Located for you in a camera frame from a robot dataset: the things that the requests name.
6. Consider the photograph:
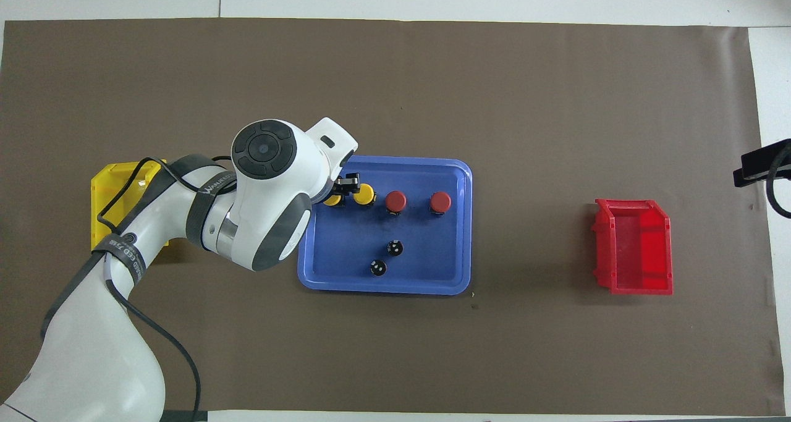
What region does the black camera mount cable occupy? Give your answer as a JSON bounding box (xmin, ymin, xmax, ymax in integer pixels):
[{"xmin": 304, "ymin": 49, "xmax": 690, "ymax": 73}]
[{"xmin": 765, "ymin": 147, "xmax": 791, "ymax": 219}]

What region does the brown table mat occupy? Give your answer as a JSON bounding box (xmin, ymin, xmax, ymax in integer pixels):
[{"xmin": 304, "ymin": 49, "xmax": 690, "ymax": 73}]
[{"xmin": 0, "ymin": 17, "xmax": 785, "ymax": 413}]

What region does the blue plastic tray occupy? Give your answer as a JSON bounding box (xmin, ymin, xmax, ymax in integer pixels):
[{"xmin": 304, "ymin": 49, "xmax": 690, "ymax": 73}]
[{"xmin": 297, "ymin": 156, "xmax": 473, "ymax": 296}]

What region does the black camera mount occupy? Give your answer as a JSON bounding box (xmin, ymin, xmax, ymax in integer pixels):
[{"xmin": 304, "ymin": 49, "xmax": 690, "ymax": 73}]
[{"xmin": 734, "ymin": 139, "xmax": 791, "ymax": 188}]

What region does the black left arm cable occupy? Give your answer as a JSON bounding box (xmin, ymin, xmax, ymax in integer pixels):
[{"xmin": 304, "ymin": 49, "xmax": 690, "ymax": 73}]
[{"xmin": 96, "ymin": 156, "xmax": 205, "ymax": 422}]

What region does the yellow plastic bin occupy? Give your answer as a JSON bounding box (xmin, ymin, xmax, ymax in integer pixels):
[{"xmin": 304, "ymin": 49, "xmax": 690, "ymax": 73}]
[{"xmin": 91, "ymin": 160, "xmax": 171, "ymax": 251}]

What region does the red plastic bin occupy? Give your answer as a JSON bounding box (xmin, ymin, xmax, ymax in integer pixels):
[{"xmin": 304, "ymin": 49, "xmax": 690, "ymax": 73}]
[{"xmin": 591, "ymin": 198, "xmax": 674, "ymax": 296}]

